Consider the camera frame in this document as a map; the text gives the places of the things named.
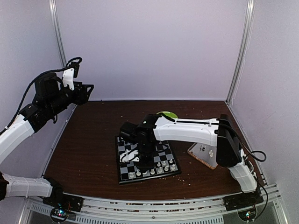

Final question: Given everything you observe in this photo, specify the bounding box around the front aluminium rail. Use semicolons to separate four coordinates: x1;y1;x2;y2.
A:
17;184;291;224

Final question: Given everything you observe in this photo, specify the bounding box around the left aluminium frame post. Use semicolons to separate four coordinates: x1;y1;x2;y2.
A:
49;0;67;67

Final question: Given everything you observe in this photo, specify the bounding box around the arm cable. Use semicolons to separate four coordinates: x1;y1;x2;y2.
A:
219;123;267;164
0;56;83;136

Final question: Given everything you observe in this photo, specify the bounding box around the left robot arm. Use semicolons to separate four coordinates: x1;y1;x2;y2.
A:
0;71;94;207

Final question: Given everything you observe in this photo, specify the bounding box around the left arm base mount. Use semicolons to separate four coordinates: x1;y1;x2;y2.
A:
40;194;84;224

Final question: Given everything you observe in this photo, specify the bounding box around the right aluminium frame post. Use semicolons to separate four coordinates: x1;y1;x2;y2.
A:
226;0;255;106

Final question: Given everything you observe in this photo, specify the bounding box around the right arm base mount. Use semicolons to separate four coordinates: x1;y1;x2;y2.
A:
223;192;263;222

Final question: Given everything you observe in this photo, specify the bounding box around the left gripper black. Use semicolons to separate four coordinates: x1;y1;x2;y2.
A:
47;81;93;115

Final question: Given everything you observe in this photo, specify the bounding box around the metal wooden tray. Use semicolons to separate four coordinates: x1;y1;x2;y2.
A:
187;143;218;170

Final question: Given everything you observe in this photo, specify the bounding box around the aluminium frame post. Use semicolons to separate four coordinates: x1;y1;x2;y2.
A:
226;0;255;106
49;0;67;67

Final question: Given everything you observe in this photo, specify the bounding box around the green plate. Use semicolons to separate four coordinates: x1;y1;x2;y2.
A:
157;111;178;119

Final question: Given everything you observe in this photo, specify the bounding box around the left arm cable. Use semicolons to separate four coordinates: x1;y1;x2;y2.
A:
0;56;83;136

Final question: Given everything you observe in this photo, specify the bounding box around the black white chessboard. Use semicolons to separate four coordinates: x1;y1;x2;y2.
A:
115;136;181;184

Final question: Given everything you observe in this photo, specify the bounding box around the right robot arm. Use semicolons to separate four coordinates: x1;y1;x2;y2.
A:
119;113;257;206

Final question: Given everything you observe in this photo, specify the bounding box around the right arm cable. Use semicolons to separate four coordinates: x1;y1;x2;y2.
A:
219;123;267;164

